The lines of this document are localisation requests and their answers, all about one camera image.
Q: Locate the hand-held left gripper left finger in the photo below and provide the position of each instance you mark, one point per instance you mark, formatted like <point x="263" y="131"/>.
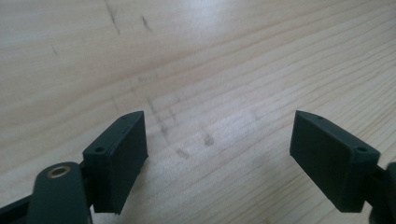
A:
<point x="116" y="161"/>

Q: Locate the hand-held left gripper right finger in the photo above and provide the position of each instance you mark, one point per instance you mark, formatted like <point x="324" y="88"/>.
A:
<point x="330" y="161"/>

